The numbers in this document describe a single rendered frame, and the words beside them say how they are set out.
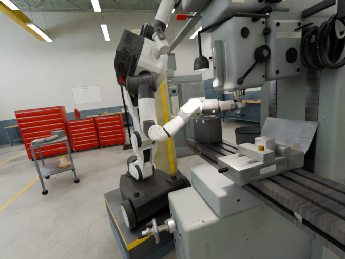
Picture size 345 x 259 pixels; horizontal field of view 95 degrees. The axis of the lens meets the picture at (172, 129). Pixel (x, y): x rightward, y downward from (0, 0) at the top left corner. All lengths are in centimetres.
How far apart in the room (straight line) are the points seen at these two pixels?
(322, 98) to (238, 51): 51
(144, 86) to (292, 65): 73
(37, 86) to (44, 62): 121
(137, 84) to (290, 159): 79
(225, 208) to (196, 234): 17
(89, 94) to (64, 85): 124
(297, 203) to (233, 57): 60
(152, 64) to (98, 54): 923
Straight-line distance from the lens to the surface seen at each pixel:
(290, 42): 101
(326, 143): 113
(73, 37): 1056
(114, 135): 532
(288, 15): 104
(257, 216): 101
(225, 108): 87
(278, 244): 124
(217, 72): 85
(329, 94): 109
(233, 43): 83
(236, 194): 84
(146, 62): 96
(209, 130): 119
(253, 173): 74
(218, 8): 88
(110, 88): 980
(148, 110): 82
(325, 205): 70
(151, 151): 138
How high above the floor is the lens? 131
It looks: 11 degrees down
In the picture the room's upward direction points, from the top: 7 degrees counter-clockwise
